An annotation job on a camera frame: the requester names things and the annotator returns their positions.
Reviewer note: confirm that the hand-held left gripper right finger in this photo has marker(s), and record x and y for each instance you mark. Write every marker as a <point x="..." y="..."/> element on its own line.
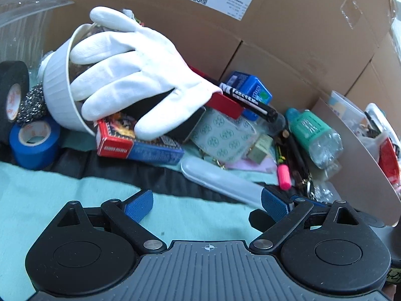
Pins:
<point x="275" y="203"/>

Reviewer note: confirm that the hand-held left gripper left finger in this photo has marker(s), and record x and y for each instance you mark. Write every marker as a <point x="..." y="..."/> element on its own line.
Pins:
<point x="139" y="205"/>

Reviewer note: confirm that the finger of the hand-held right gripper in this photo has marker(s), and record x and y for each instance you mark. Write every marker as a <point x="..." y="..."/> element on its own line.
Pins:
<point x="316" y="203"/>
<point x="257" y="220"/>

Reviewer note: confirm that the translucent white toothbrush case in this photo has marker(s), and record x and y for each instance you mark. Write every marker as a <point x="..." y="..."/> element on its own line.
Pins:
<point x="219" y="178"/>

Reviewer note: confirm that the clear plastic container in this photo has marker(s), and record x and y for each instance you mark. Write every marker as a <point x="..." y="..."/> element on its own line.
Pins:
<point x="22" y="25"/>

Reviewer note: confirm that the clear adhesive hook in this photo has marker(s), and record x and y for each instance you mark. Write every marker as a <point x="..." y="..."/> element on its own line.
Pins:
<point x="324" y="191"/>

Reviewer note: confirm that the pink highlighter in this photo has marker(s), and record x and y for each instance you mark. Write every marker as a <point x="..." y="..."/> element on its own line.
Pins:
<point x="284" y="175"/>

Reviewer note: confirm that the black cloth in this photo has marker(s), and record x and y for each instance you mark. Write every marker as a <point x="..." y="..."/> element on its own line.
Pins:
<point x="125" y="169"/>

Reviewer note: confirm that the pink paper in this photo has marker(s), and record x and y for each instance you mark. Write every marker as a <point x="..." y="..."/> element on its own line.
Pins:
<point x="266" y="164"/>

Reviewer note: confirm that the red blue playing card box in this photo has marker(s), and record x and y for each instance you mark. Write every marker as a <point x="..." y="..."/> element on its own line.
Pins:
<point x="141" y="150"/>

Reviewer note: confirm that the olive green eraser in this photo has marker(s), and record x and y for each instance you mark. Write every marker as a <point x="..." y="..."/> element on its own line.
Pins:
<point x="260" y="149"/>

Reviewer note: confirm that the green label plastic bottle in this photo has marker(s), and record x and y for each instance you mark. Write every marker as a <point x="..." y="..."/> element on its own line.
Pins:
<point x="313" y="131"/>

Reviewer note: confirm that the teal cloth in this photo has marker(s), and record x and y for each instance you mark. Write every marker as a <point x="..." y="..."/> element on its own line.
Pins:
<point x="62" y="194"/>

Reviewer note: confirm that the red packet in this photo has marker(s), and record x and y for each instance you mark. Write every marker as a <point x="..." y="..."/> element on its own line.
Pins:
<point x="390" y="163"/>

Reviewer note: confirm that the green patterned packet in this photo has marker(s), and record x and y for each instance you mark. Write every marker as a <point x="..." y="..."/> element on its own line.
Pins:
<point x="219" y="134"/>

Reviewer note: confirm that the black case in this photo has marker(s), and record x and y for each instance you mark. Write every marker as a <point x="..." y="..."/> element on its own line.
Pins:
<point x="188" y="125"/>

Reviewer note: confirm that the clear plastic tub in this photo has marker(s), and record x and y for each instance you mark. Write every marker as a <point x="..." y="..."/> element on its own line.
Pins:
<point x="344" y="106"/>

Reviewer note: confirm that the black marker pen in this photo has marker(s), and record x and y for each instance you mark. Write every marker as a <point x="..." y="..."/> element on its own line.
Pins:
<point x="250" y="102"/>

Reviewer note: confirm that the red block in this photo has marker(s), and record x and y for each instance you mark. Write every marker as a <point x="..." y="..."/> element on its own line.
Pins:
<point x="225" y="105"/>

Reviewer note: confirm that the blue tape roll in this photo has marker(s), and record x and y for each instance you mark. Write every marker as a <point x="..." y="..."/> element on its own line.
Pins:
<point x="34" y="147"/>

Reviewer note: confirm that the blue green small box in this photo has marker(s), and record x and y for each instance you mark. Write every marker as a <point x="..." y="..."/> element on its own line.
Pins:
<point x="247" y="83"/>

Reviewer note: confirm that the white glove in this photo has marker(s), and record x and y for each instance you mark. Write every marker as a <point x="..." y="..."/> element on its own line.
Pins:
<point x="131" y="69"/>

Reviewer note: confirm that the white ribbed ceramic bowl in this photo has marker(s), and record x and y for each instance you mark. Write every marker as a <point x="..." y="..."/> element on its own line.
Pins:
<point x="61" y="87"/>

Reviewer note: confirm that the steel wool scrubber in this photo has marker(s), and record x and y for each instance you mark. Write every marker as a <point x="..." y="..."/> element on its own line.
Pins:
<point x="33" y="106"/>

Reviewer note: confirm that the large cardboard box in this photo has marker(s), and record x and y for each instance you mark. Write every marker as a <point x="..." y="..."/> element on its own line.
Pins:
<point x="282" y="37"/>

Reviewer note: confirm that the large black tape roll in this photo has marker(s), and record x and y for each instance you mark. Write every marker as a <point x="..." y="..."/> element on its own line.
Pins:
<point x="9" y="100"/>

